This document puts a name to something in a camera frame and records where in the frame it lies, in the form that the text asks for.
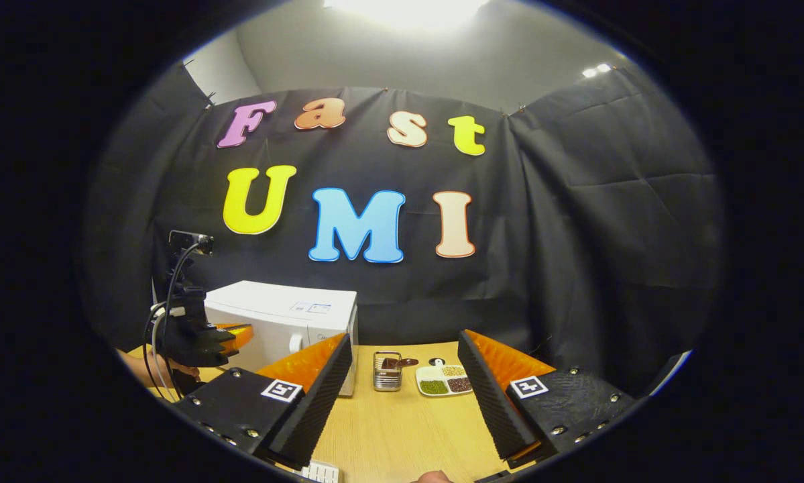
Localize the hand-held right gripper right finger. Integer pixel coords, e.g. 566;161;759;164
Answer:
457;329;637;469

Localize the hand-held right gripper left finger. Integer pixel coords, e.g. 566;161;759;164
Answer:
174;333;353;470

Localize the white microwave oven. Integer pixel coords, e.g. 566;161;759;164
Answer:
204;280;360;396

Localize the white divided dish with grains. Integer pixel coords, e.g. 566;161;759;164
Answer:
416;359;474;397

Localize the small white keyboard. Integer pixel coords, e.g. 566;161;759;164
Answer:
300;460;342;483

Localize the metal utensil holder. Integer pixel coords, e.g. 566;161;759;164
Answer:
373;351;419;392

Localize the black backdrop cloth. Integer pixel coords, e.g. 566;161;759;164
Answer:
83;64;724;403

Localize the large ceiling light panel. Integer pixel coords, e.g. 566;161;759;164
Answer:
325;0;490;31

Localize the black cable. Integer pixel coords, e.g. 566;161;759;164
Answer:
141;243;205;403

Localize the white cable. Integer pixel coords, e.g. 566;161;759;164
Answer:
150;303;186;398

